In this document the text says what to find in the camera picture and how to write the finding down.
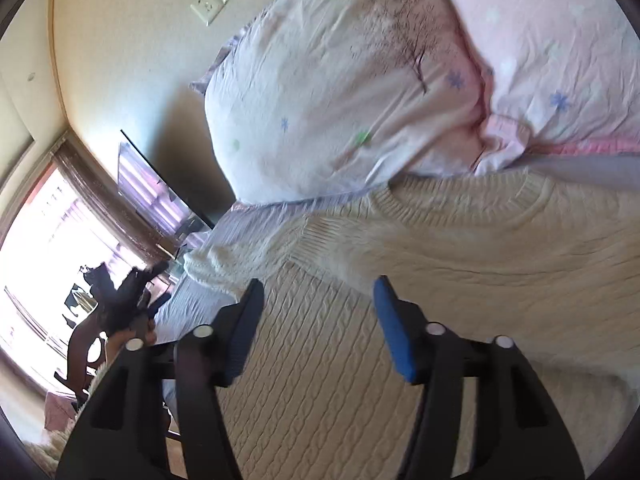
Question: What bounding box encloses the cream cable-knit sweater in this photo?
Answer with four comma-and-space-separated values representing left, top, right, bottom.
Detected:
186, 171, 639, 479

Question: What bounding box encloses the person's left hand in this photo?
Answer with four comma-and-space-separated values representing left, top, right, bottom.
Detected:
105, 318, 157, 364

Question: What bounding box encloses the brown window curtain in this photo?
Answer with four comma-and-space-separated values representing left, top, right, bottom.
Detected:
52, 133, 177, 264

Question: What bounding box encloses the dark wooden chair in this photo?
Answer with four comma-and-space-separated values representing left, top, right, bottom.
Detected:
54, 306, 108, 408

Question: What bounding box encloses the flat screen television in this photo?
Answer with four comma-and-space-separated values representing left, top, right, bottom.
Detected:
117, 131, 212, 250

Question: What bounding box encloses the white floral pillow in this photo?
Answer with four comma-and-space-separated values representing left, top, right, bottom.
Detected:
193, 0, 483, 205

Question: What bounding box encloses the pink floral pillow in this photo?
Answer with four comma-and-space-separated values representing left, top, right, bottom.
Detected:
450, 0, 639, 174

